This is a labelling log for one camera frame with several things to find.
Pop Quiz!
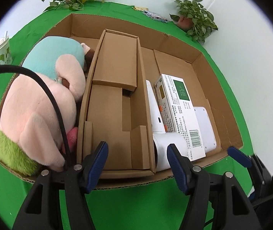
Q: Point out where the brown cardboard insert divider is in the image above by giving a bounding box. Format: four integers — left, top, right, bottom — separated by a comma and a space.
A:
77, 29, 156, 179

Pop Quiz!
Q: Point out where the potted plant pink pot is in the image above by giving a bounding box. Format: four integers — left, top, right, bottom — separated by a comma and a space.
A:
170, 0, 218, 45

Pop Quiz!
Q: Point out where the white hair dryer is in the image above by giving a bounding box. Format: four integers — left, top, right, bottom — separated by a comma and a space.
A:
146, 80, 188, 172

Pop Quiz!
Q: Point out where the pink pig plush toy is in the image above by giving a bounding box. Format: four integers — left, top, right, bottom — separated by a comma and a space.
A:
0, 36, 95, 177

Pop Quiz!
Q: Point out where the colourful patterned packet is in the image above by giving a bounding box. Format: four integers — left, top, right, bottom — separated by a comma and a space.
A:
132, 6, 168, 23

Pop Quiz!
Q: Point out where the white green paper cup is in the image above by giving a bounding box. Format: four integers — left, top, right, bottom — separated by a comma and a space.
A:
0, 32, 13, 65

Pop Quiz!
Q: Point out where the large brown cardboard box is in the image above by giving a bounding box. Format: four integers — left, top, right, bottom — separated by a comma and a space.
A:
0, 13, 244, 190

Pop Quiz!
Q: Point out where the black cable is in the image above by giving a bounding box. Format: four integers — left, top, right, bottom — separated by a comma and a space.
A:
0, 65, 73, 170

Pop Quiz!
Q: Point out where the white plastic device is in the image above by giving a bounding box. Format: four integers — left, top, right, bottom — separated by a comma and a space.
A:
194, 106, 217, 153

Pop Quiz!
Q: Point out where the white green medicine box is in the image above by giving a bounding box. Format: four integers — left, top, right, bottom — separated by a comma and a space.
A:
154, 74, 206, 161

